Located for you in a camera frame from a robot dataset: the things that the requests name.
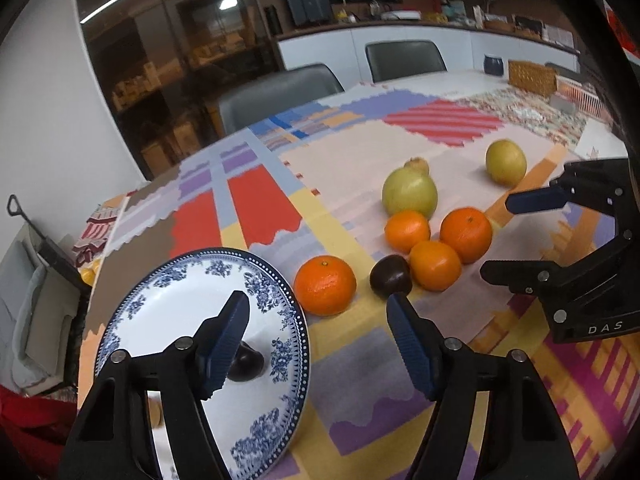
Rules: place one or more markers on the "dark blue jar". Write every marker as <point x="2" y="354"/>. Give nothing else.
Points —
<point x="494" y="64"/>

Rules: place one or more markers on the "grey dining chair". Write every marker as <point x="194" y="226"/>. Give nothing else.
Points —
<point x="405" y="60"/>
<point x="280" y="92"/>

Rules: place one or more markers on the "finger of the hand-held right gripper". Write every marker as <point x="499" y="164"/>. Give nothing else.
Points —
<point x="535" y="200"/>
<point x="520" y="274"/>

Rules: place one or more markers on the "wicker basket with lid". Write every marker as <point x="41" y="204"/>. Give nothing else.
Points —
<point x="532" y="77"/>

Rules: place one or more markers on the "small yellow fruit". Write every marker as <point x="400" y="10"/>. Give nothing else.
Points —
<point x="87" y="276"/>
<point x="95" y="265"/>

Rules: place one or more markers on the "small brown fruit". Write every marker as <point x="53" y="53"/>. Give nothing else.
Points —
<point x="416" y="165"/>
<point x="156" y="412"/>

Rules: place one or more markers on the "white tray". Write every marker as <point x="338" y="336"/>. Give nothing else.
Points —
<point x="400" y="15"/>

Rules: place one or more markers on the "black countertop appliance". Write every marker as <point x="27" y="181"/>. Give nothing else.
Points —
<point x="528" y="24"/>

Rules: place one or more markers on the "grey sofa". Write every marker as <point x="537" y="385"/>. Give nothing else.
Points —
<point x="30" y="320"/>

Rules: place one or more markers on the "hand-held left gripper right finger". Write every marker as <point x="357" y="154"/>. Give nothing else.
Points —
<point x="410" y="347"/>

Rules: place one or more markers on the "blue and white floral plate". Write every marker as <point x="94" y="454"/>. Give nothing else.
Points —
<point x="165" y="310"/>

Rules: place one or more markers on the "colourful patchwork tablecloth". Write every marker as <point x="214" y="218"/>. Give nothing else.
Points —
<point x="350" y="160"/>

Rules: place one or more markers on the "orange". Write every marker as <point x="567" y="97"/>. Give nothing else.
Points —
<point x="325" y="285"/>
<point x="466" y="235"/>
<point x="407" y="231"/>
<point x="435" y="266"/>

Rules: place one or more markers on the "red striped cloth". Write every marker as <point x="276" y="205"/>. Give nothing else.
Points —
<point x="95" y="232"/>

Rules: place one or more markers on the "yellow-green apple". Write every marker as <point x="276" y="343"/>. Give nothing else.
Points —
<point x="506" y="162"/>

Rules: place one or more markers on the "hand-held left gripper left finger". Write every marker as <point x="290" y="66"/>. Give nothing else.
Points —
<point x="227" y="345"/>

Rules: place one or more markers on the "black thermos bottle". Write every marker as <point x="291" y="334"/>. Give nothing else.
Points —
<point x="273" y="20"/>

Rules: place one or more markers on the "dark glass display cabinet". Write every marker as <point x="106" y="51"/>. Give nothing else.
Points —
<point x="165" y="70"/>

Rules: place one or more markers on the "dark purple plum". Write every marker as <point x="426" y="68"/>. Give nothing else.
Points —
<point x="248" y="364"/>
<point x="391" y="275"/>

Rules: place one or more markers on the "white printed tablecloth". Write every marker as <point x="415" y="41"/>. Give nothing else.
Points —
<point x="440" y="80"/>

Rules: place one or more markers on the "white plastic basket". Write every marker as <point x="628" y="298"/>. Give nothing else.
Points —
<point x="587" y="97"/>

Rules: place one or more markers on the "large pale green apple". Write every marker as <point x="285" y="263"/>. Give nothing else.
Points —
<point x="410" y="194"/>

